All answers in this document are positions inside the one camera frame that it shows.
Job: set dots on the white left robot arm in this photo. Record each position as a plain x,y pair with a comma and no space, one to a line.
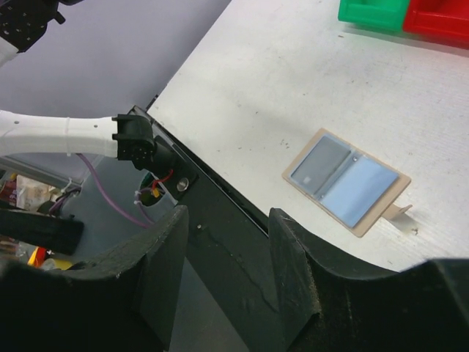
126,137

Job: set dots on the green plastic bin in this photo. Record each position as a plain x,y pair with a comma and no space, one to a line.
386,15

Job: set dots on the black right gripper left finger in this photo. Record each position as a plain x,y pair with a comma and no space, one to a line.
124,299

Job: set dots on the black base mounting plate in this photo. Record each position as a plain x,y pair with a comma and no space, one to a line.
228,246

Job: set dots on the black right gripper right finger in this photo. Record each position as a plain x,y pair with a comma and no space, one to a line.
330,300

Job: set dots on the beige leather card holder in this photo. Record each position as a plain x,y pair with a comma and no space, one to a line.
361,191

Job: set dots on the grey credit card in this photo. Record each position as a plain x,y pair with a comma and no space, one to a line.
325,157

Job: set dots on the red plastic bin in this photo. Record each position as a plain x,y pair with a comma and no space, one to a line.
444,20

